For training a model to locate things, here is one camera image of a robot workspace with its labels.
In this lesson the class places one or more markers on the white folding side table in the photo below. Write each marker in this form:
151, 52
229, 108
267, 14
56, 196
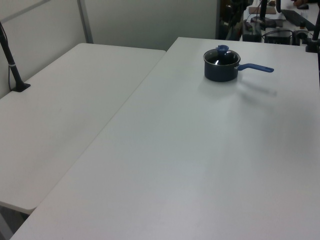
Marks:
62, 100

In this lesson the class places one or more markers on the black clamp mount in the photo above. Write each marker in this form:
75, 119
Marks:
312, 45

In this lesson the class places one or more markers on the black electronics box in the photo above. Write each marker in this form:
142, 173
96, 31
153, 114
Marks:
277, 37

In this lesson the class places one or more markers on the glass lid with blue knob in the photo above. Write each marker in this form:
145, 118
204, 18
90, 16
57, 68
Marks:
222, 48

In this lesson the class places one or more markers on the grey metal partition post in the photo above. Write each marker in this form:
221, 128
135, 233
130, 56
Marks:
85, 21

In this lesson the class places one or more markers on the black camera stand pole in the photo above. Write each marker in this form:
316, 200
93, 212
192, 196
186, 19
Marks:
11, 62

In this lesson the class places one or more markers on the black keyboard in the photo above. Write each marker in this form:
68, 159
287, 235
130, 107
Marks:
295, 16

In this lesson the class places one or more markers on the black monitor stand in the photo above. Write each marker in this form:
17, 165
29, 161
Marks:
263, 10

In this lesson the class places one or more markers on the dark computer mouse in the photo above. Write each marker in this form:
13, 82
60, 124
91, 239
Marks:
303, 6

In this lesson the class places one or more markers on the brown cardboard sheet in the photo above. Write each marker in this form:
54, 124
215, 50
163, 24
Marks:
270, 10

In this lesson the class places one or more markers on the white background desk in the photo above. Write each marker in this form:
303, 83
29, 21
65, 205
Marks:
287, 27

